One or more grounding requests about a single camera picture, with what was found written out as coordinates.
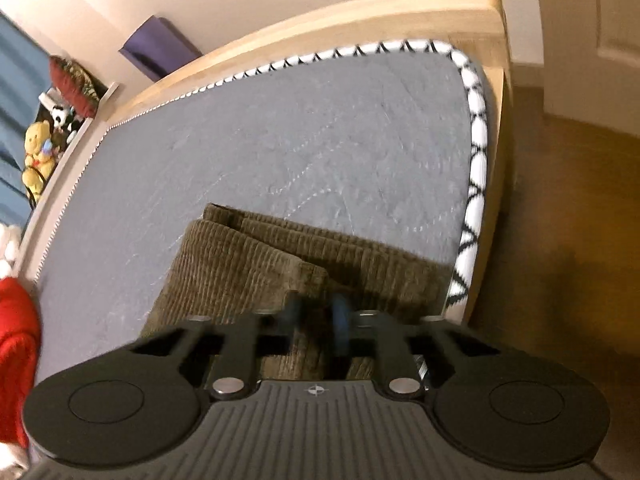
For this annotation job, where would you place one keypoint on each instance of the white door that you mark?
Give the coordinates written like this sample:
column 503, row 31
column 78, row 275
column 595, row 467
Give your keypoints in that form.
column 595, row 40

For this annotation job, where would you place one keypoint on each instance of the white mushroom plush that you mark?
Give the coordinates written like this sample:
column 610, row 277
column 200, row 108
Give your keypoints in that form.
column 7, row 250

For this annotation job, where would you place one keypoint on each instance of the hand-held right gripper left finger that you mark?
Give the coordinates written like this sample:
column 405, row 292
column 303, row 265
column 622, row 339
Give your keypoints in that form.
column 295, row 312

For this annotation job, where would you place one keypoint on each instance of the pale grey bag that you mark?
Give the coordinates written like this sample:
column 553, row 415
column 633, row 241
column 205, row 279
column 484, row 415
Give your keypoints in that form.
column 49, row 100

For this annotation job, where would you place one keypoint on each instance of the red folded quilt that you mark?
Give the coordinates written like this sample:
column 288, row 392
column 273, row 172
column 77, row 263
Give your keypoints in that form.
column 17, row 340

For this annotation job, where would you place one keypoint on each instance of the panda plush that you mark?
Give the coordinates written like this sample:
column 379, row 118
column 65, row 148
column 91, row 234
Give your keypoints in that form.
column 61, row 117

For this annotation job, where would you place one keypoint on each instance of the blue curtain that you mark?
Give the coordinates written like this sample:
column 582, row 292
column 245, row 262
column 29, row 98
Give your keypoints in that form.
column 15, row 110

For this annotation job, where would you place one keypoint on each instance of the white window sill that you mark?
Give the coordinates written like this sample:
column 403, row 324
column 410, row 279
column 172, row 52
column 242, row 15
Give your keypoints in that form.
column 75, row 135

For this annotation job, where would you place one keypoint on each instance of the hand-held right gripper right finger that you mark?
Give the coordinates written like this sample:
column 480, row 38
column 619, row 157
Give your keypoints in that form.
column 341, row 322

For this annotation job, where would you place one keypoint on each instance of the purple folded mat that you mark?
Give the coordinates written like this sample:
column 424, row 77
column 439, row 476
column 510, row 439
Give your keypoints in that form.
column 157, row 45

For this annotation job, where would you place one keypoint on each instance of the wooden bed frame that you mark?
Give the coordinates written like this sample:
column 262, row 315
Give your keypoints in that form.
column 350, row 25

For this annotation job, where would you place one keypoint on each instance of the red cushion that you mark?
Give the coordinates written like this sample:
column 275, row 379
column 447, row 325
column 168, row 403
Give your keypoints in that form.
column 75, row 82

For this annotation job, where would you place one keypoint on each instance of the yellow bear plush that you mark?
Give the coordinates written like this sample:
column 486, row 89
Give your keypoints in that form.
column 40, row 142

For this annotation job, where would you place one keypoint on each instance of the grey quilted mattress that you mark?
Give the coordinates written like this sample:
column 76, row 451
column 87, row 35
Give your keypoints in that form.
column 280, row 140

